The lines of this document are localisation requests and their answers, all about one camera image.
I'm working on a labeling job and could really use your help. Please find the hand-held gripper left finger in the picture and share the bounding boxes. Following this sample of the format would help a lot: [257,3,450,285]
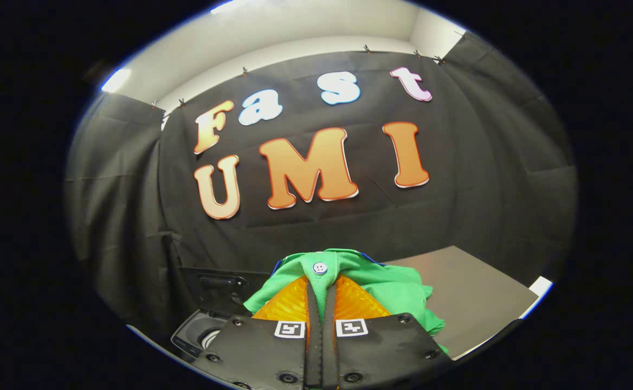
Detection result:
[193,274,322,390]

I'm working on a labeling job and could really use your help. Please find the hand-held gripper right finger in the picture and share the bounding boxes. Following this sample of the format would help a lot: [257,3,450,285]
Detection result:
[322,273,454,390]

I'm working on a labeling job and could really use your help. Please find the green polo shirt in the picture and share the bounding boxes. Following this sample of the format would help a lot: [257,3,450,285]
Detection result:
[243,248,450,355]

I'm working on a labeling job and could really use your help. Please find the washing machine lid with handle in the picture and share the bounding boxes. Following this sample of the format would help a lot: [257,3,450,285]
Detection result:
[180,265,271,317]

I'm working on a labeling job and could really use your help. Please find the black backdrop cloth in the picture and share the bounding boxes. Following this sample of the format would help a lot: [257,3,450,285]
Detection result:
[64,30,578,347]

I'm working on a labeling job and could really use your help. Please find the row of black cloth clips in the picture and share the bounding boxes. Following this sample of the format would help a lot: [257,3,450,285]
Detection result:
[150,30,468,109]

